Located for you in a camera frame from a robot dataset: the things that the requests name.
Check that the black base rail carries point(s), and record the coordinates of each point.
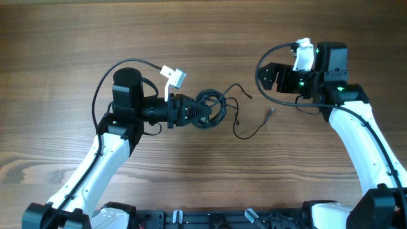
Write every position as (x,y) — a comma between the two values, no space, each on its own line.
(178,219)

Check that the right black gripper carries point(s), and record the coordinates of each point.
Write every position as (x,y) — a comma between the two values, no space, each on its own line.
(285,72)

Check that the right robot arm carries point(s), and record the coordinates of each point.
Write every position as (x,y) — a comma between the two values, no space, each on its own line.
(347,109)

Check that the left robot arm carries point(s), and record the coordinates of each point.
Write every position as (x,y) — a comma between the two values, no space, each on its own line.
(117,134)

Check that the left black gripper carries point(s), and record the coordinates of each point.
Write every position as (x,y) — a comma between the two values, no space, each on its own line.
(179,116)

